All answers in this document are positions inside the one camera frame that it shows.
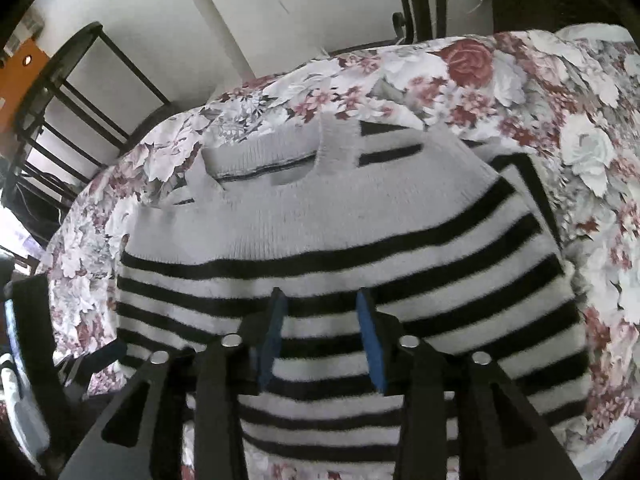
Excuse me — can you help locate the black metal rack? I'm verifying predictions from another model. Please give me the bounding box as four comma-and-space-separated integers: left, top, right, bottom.
0, 22, 176, 271

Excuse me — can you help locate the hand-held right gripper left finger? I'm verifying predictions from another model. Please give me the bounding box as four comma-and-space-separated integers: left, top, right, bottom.
60, 287, 289, 480

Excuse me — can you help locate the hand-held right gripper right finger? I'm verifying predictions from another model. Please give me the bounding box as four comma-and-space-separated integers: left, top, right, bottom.
356, 287, 583, 480

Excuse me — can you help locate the floral blanket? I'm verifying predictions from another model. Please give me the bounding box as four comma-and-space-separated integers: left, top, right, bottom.
37, 22, 640, 480

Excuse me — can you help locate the black white striped sweater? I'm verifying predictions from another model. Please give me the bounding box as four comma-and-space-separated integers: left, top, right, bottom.
112, 110, 591, 463

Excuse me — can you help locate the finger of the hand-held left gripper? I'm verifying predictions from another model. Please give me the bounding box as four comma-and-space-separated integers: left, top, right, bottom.
65, 340, 128, 401

